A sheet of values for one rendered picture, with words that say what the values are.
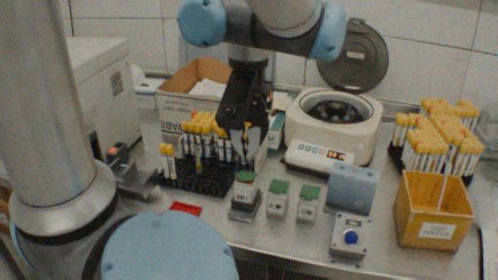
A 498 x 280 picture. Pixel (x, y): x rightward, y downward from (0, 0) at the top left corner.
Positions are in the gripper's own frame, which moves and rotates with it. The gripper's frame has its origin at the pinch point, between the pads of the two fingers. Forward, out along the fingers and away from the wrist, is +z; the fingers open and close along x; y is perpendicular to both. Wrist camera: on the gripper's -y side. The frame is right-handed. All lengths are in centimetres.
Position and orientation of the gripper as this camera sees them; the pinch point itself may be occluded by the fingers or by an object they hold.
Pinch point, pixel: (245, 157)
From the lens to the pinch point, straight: 71.9
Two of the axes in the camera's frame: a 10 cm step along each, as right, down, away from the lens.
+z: 0.0, 8.5, 5.3
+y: 2.8, -5.1, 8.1
